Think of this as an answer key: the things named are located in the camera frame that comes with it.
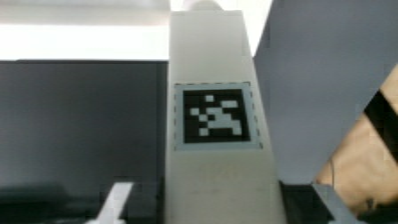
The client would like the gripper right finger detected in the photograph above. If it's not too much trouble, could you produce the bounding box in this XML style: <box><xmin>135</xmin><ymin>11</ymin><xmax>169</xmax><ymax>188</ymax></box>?
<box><xmin>313</xmin><ymin>184</ymin><xmax>366</xmax><ymax>224</ymax></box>

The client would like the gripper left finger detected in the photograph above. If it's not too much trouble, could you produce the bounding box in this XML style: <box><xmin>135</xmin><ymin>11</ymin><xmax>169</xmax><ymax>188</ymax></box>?
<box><xmin>87</xmin><ymin>182</ymin><xmax>133</xmax><ymax>224</ymax></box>

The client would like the white desk leg with tag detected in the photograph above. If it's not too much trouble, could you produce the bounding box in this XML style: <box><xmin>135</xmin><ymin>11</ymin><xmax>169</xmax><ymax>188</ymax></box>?
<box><xmin>165</xmin><ymin>0</ymin><xmax>288</xmax><ymax>224</ymax></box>

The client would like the white desk top tray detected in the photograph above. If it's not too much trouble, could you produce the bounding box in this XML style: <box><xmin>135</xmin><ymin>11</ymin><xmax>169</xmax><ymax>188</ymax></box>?
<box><xmin>0</xmin><ymin>0</ymin><xmax>273</xmax><ymax>61</ymax></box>

